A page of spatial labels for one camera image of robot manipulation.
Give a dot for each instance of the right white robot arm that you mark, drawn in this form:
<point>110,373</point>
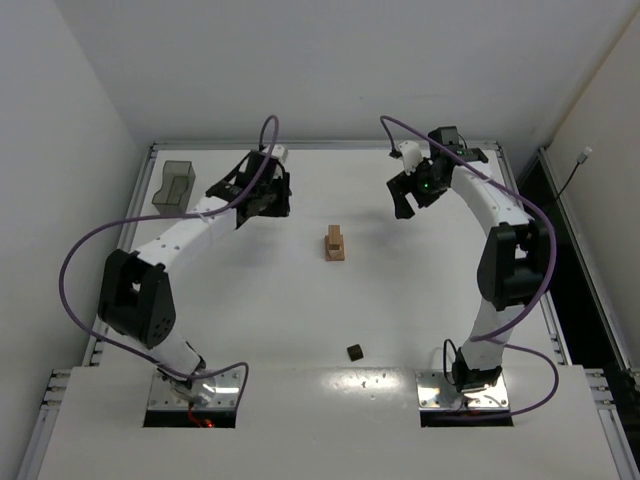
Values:
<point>514,265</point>

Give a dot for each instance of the small dark wood cube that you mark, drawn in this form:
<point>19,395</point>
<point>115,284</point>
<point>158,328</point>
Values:
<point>355,352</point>

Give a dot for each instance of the metal base plate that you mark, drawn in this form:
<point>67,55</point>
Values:
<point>218,393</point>
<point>437,395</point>

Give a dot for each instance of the clear plastic bin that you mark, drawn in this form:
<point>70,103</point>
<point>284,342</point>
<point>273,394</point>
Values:
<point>177,182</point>

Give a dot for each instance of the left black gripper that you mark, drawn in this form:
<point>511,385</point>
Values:
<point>273,198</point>

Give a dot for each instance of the long light wood block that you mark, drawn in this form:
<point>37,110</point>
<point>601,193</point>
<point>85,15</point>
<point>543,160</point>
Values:
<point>333,240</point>

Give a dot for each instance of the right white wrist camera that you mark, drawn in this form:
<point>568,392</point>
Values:
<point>410,155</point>

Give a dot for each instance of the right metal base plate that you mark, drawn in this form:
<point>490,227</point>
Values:
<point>437,395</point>

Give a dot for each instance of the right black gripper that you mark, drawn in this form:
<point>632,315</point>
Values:
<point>406,186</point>

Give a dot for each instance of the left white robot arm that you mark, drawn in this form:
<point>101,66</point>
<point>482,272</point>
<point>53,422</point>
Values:
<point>136,298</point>

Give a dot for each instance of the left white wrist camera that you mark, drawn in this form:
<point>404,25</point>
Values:
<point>280,152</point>

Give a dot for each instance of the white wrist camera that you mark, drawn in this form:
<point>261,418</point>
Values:
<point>410,155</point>
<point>280,152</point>

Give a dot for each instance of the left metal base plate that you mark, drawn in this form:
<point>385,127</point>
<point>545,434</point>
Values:
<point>218,393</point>

